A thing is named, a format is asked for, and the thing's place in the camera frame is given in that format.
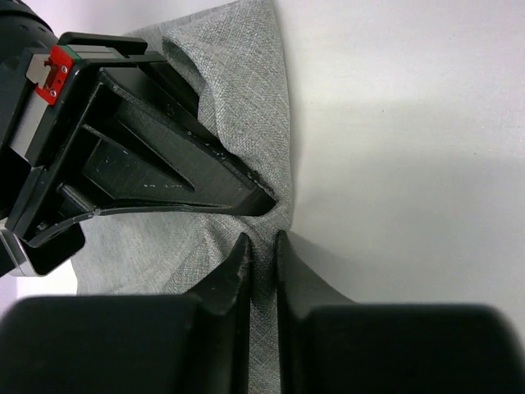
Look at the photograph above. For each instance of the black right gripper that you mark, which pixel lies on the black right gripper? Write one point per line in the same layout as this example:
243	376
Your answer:
35	70

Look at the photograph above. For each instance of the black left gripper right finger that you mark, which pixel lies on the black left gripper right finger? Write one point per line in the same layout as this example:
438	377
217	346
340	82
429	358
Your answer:
331	344

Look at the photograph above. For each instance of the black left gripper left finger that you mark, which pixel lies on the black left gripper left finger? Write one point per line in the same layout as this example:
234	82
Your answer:
196	342

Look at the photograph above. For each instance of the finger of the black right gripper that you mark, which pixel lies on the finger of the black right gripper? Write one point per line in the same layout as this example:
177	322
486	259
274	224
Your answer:
177	87
132	148

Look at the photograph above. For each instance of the grey cloth napkin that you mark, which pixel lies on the grey cloth napkin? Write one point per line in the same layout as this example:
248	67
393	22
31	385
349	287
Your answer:
233	57

